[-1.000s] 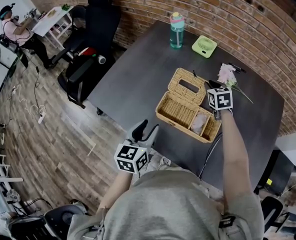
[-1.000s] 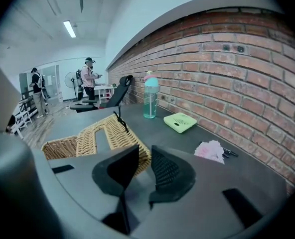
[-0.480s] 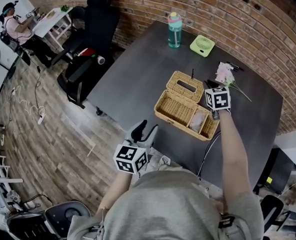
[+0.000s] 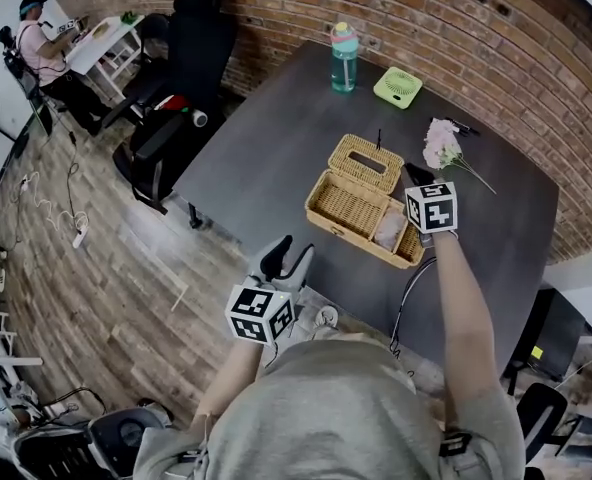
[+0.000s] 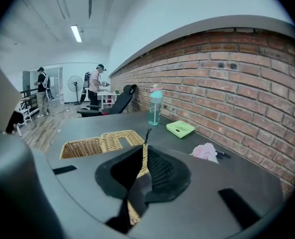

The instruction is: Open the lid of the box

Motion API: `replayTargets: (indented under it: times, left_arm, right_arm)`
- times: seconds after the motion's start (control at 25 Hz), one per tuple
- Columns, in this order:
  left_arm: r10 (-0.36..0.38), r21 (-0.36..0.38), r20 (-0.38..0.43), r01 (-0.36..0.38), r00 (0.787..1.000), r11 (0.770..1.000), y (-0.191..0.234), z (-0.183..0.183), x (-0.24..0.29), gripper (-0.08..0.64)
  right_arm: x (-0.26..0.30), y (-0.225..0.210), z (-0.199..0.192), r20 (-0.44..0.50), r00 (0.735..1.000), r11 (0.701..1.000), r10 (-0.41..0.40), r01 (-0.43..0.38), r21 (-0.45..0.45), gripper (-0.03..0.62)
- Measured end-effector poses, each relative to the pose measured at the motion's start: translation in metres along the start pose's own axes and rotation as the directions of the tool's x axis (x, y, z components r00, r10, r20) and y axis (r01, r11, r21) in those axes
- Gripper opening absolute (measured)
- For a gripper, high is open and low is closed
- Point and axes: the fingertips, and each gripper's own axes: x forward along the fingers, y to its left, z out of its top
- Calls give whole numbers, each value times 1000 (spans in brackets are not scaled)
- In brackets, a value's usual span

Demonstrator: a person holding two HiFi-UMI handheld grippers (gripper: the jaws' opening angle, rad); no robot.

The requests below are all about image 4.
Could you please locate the person's left forearm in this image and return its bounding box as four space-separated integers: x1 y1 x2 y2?
193 339 266 430

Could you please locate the person's grey shirt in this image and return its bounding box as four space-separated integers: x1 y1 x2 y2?
132 332 527 480

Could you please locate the pink flower bunch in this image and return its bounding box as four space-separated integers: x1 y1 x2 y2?
422 117 498 196

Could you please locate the person's grey shoe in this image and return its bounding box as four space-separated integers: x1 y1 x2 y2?
312 304 340 330

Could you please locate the woven wicker box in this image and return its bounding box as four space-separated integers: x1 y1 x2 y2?
304 168 426 270

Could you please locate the green portable fan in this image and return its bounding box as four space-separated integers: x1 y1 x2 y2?
372 66 424 111

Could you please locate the grey black chair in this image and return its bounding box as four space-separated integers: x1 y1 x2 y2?
11 401 175 480

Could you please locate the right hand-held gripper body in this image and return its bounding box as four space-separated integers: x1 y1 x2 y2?
403 177 459 235

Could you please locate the person's right forearm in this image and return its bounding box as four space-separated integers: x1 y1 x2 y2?
431 228 504 422

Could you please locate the white table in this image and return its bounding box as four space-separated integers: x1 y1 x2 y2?
64 13 146 105

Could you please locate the white power strip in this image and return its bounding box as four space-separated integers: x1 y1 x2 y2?
70 211 90 250

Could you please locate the black pen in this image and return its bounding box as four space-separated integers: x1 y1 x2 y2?
430 116 481 137

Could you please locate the black office chair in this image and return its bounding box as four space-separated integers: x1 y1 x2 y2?
111 0 238 216

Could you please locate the teal water bottle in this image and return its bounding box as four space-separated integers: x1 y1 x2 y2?
329 21 360 94

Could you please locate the black cable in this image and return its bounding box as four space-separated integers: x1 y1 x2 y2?
388 255 438 360

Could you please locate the woven wicker box lid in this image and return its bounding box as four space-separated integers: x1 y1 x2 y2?
327 133 406 195

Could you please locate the white cable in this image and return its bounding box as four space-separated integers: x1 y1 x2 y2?
8 169 83 230

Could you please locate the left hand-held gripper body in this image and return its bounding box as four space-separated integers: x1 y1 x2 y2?
224 253 308 345

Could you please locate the white tissue pack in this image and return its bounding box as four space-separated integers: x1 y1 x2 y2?
373 207 409 252

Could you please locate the red cloth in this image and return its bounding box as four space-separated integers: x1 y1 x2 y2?
156 94 193 115

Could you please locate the black computer case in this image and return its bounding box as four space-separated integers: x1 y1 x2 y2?
510 286 588 382

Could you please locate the black mesh chair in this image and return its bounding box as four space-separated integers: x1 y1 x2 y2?
516 381 569 452

